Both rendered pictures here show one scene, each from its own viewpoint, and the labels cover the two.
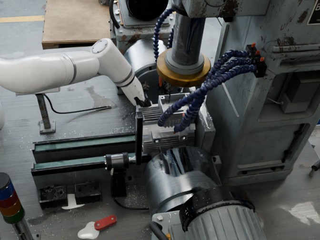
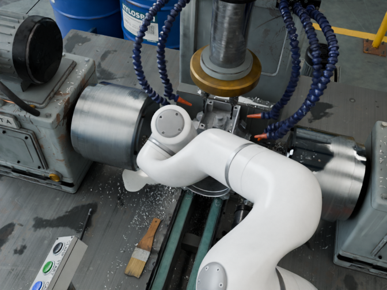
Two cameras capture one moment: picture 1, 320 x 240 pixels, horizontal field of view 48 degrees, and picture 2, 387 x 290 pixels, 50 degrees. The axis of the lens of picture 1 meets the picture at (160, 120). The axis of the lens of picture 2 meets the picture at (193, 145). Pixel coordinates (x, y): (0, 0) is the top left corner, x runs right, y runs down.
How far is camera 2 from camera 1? 0.94 m
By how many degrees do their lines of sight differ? 39
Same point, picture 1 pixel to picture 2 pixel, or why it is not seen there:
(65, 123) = (84, 280)
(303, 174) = not seen: hidden behind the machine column
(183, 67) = (245, 65)
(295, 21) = not seen: outside the picture
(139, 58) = (116, 118)
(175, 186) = (343, 168)
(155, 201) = (340, 198)
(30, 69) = (314, 182)
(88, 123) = (103, 248)
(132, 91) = not seen: hidden behind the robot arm
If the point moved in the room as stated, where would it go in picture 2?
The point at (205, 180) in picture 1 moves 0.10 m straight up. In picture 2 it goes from (344, 139) to (356, 114)
